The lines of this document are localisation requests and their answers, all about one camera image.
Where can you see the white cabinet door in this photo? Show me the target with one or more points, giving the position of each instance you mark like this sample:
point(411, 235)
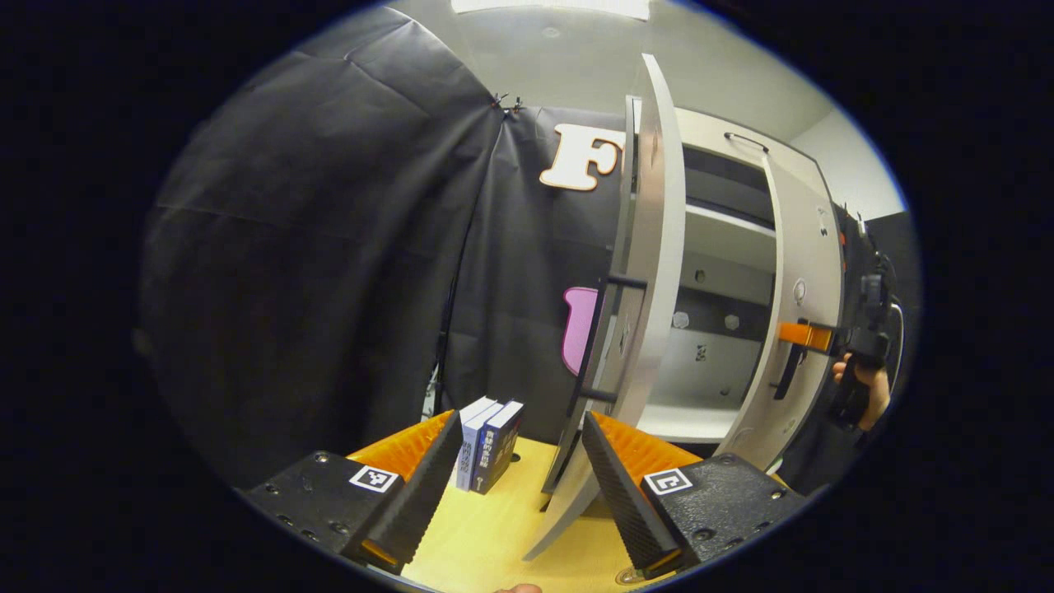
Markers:
point(659, 247)
point(811, 247)

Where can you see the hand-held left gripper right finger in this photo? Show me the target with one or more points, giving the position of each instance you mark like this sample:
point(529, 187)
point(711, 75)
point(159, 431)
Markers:
point(622, 486)

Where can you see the white cabinet drawer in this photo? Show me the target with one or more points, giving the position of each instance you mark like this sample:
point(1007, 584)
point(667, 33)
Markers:
point(708, 132)

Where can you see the ceiling light panel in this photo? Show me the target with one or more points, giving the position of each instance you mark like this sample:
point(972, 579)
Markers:
point(552, 7)

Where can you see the white cabinet shelf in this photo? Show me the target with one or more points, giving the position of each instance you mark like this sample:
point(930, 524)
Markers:
point(729, 221)

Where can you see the dark blue book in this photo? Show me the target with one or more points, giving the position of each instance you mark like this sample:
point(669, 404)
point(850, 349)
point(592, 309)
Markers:
point(501, 445)

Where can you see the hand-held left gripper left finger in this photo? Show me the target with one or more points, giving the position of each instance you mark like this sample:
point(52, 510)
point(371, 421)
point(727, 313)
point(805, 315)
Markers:
point(428, 478)

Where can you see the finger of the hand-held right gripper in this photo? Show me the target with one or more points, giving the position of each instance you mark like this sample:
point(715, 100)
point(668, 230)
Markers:
point(803, 335)

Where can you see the white book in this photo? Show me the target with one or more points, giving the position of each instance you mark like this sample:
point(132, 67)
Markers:
point(471, 412)

